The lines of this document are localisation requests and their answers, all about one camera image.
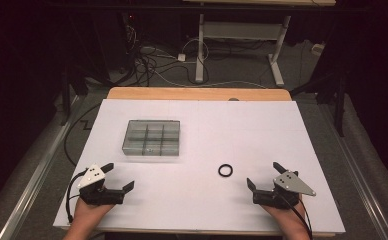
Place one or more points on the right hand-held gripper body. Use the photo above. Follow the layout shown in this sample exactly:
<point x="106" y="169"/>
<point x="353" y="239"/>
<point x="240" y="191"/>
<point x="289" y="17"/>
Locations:
<point x="282" y="196"/>

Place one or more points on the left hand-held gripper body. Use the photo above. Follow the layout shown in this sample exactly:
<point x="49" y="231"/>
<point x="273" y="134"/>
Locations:
<point x="97" y="195"/>

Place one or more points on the clear plastic compartment box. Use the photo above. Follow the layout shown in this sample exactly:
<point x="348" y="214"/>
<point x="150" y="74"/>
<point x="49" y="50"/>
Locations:
<point x="152" y="138"/>

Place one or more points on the person's left hand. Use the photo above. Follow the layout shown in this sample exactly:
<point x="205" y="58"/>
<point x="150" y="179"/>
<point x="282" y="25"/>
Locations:
<point x="90" y="213"/>

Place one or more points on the person's right hand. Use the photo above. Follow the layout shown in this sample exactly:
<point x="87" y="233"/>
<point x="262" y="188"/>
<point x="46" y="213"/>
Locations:
<point x="287" y="216"/>

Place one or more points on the grey table grommet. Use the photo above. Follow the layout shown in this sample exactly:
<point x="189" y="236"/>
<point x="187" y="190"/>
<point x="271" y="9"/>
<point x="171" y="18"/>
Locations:
<point x="233" y="99"/>

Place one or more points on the black stand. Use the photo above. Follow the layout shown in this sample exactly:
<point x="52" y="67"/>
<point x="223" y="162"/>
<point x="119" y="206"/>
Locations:
<point x="65" y="96"/>
<point x="340" y="100"/>

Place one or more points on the wooden table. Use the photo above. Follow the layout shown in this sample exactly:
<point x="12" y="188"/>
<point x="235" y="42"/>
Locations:
<point x="182" y="93"/>

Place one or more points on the white power adapter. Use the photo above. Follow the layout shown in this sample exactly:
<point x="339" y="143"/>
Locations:
<point x="181" y="57"/>

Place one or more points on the metal floor rail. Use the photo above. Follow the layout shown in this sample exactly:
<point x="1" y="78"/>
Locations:
<point x="358" y="173"/>
<point x="38" y="170"/>

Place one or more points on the white desk frame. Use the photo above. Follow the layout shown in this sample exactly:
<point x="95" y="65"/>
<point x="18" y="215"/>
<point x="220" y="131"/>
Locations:
<point x="242" y="31"/>

